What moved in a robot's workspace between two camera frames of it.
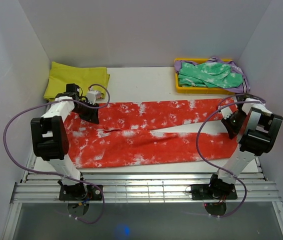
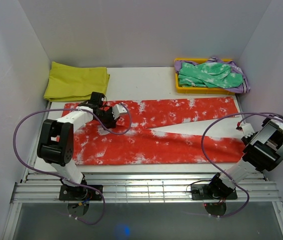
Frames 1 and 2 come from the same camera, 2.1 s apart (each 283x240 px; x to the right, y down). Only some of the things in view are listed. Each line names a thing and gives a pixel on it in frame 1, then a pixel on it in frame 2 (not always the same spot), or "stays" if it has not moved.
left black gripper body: x=85 y=113 -> x=102 y=117
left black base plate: x=80 y=192 stays
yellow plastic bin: x=198 y=90 stays
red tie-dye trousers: x=151 y=132 stays
